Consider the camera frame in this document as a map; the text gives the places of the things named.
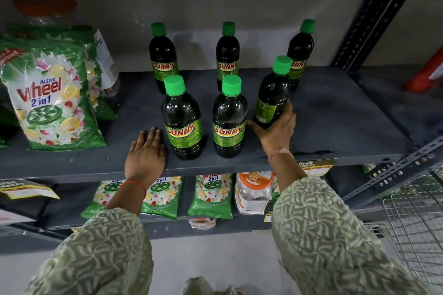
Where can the person's left little finger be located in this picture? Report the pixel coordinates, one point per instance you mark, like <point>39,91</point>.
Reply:
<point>133,149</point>

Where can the black slotted upright post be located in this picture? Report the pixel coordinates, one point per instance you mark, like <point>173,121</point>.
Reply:
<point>380,14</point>

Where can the yellow shelf price label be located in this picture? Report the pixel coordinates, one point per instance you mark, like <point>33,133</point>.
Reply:
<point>27,190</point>
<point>316,168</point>

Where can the dark liquid bottle green cap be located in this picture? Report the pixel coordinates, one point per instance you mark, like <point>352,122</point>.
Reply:
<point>271,97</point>

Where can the red thread wristband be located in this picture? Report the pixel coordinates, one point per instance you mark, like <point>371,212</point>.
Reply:
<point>135,184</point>

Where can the clear plastic jar orange lid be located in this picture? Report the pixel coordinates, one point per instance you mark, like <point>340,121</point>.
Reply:
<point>45,6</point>
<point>254,191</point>

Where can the person's left middle finger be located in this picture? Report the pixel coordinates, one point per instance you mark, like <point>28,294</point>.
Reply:
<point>152,139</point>

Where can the grey slotted angle beam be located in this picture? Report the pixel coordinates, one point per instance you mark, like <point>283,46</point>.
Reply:
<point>391,170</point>

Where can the large green detergent packet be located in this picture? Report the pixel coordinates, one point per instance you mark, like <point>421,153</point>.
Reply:
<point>52,97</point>

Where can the group of green-capped dark bottles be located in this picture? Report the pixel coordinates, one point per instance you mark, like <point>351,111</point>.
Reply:
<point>182,122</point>

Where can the person's left forearm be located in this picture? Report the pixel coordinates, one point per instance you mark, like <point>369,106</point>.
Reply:
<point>103,249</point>

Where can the person's right hand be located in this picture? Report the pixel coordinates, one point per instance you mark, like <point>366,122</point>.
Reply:
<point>277,135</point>

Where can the white shelf price label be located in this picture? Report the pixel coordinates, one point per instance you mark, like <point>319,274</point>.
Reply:
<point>202,223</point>

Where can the grey metal shelf rack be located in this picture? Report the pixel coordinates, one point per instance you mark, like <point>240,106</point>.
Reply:
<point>339,118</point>

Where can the pink thread wristband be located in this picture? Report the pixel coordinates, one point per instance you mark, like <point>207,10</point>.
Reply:
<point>279,152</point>

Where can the person's right forearm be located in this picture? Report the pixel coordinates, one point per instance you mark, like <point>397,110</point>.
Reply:
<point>328,236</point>

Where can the person's right thumb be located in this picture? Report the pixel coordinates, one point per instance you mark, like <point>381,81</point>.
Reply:
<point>256,127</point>

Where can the person's left hand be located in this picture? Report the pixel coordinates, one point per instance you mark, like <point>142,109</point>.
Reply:
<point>145,163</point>

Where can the red plastic container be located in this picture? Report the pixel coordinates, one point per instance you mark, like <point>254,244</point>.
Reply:
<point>427,75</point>

